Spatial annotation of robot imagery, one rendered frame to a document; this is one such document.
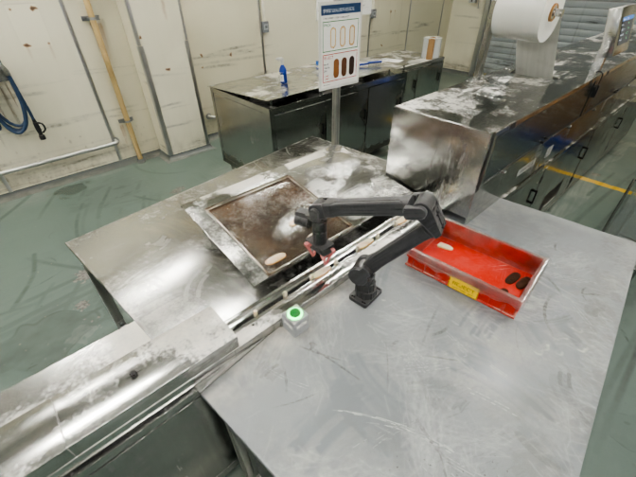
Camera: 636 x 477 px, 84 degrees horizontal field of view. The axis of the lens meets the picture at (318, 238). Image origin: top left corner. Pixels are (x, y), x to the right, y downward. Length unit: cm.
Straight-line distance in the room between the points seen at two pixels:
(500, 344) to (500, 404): 23
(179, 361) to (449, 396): 84
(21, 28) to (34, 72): 36
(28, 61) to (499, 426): 452
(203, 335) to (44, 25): 378
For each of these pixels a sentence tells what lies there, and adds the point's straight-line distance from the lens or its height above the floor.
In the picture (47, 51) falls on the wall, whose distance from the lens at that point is 458.
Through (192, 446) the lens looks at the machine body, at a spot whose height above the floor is 52.
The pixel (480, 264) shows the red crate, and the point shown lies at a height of 82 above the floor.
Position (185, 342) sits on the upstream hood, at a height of 92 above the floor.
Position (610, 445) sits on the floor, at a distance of 246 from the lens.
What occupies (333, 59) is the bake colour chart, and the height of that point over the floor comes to 144.
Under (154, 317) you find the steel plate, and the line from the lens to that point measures 151.
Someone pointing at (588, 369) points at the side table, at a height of 82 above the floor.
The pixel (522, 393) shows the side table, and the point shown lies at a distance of 135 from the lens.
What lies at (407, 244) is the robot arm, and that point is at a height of 115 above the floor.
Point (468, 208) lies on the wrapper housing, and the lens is 190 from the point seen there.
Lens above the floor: 187
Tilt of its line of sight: 38 degrees down
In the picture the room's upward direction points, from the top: 1 degrees counter-clockwise
